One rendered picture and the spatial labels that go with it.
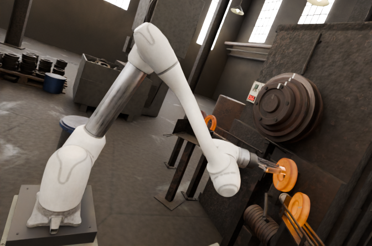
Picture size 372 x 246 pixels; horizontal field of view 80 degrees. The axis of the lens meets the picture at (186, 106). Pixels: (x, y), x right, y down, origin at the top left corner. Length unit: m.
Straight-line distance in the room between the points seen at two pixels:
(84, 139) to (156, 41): 0.55
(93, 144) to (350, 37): 1.57
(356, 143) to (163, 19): 3.08
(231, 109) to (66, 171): 3.74
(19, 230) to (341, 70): 1.75
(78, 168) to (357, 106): 1.42
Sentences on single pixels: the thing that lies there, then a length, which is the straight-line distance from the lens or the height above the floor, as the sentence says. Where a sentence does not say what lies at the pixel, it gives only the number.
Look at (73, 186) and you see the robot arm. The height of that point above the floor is 0.57.
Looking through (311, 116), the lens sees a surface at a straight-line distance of 1.45.
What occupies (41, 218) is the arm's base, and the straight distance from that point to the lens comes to 1.07.
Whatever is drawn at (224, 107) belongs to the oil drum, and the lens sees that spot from 4.41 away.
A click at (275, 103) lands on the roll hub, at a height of 1.12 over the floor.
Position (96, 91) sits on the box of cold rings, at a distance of 3.46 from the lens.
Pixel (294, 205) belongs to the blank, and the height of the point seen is 0.70.
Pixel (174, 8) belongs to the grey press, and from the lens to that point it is 3.87.
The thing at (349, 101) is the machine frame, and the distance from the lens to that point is 1.56.
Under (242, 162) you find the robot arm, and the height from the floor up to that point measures 0.83.
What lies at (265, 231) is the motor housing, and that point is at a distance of 1.38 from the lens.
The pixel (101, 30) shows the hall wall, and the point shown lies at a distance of 11.05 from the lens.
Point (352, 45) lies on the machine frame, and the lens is 1.69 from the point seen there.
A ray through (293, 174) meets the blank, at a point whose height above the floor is 0.86.
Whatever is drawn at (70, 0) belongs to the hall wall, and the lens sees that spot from 11.11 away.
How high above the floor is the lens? 1.13
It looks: 9 degrees down
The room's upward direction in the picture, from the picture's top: 21 degrees clockwise
